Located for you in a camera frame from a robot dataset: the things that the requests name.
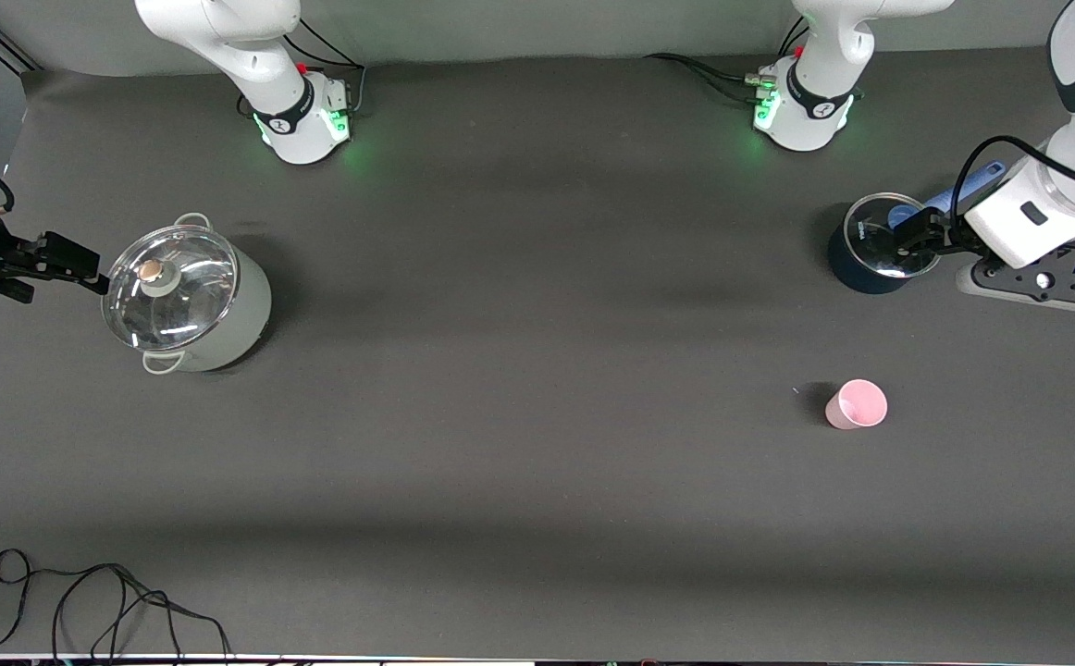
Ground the dark blue saucepan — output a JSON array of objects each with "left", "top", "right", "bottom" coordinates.
[{"left": 826, "top": 161, "right": 1007, "bottom": 296}]

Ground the white stockpot with loop handles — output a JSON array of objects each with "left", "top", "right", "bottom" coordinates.
[{"left": 101, "top": 212, "right": 273, "bottom": 376}]

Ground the glass lid with tan knob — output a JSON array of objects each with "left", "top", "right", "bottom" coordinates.
[{"left": 101, "top": 225, "right": 241, "bottom": 352}]

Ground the black arm base cable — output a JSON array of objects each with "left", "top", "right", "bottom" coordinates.
[
  {"left": 644, "top": 14, "right": 811, "bottom": 103},
  {"left": 278, "top": 17, "right": 367, "bottom": 117}
]

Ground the loose black cable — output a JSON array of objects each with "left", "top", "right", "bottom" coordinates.
[{"left": 0, "top": 548, "right": 233, "bottom": 662}]

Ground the pink plastic cup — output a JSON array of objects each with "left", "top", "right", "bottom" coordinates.
[{"left": 824, "top": 378, "right": 889, "bottom": 431}]

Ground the black left arm base cable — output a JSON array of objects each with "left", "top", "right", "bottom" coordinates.
[{"left": 644, "top": 14, "right": 811, "bottom": 103}]

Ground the glass lid with blue knob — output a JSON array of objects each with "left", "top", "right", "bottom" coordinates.
[{"left": 843, "top": 191, "right": 946, "bottom": 280}]

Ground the dark grey table mat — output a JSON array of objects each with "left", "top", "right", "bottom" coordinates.
[{"left": 0, "top": 46, "right": 1075, "bottom": 660}]

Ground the black right arm base cable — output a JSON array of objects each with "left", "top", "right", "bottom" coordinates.
[{"left": 278, "top": 17, "right": 367, "bottom": 117}]

